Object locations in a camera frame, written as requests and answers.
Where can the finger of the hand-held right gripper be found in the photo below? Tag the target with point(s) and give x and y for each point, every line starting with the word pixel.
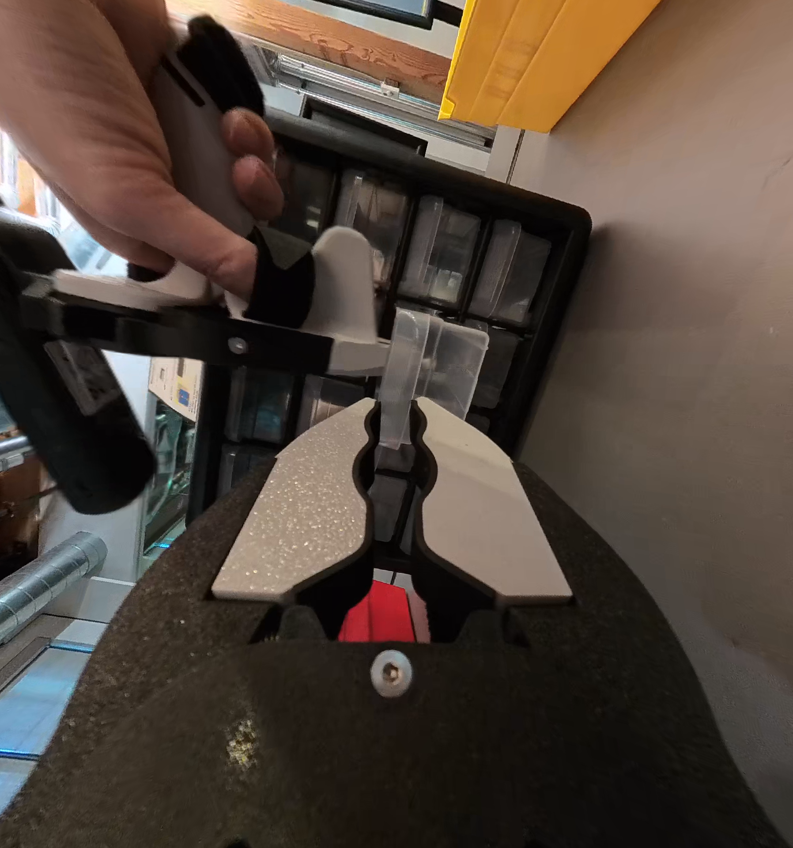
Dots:
pixel 350 285

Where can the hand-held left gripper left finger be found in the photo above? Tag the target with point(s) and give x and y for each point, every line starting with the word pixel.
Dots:
pixel 297 530

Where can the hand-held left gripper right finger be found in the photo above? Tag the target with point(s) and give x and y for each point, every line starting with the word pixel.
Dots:
pixel 489 530

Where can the clear plastic drawer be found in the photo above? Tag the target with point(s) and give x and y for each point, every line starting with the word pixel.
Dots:
pixel 450 351

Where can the red plastic bin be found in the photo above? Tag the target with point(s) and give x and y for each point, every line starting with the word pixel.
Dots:
pixel 383 616

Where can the black drawer cabinet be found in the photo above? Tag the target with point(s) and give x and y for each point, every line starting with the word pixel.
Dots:
pixel 569 252

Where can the yellow plastic bin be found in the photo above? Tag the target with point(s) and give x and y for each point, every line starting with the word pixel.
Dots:
pixel 529 53

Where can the person's right hand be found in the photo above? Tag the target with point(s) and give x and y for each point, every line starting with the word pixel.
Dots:
pixel 66 93

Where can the wooden ceiling beam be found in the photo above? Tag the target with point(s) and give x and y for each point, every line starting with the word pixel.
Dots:
pixel 344 40

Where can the dark panel on stand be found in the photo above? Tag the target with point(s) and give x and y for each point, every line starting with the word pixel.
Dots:
pixel 370 8

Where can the round metal duct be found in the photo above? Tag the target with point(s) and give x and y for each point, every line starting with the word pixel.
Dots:
pixel 26 596

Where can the glass partition wall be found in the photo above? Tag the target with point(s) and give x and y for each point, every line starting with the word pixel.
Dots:
pixel 26 716

